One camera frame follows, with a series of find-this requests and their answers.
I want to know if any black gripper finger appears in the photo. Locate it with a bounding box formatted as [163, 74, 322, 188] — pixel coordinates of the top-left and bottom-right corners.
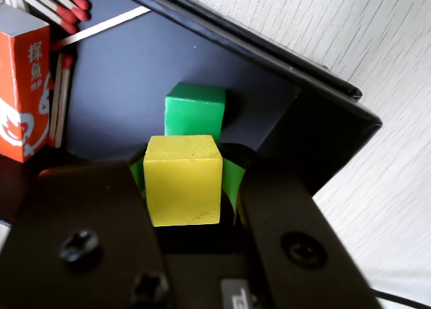
[0, 150, 172, 309]
[220, 159, 381, 309]

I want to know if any yellow wooden cube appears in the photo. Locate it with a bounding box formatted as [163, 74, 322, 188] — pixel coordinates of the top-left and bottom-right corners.
[143, 135, 224, 228]

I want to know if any green wooden cube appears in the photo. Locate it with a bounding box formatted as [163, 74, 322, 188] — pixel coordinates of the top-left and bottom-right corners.
[164, 82, 226, 144]

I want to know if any black cardboard box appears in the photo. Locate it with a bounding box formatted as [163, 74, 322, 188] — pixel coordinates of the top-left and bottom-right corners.
[0, 0, 383, 229]

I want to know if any orange matchbox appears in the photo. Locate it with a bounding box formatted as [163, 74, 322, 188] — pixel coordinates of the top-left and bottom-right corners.
[0, 4, 55, 164]

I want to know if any thick black cable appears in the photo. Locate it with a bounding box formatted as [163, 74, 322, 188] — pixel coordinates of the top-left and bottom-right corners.
[370, 287, 431, 309]

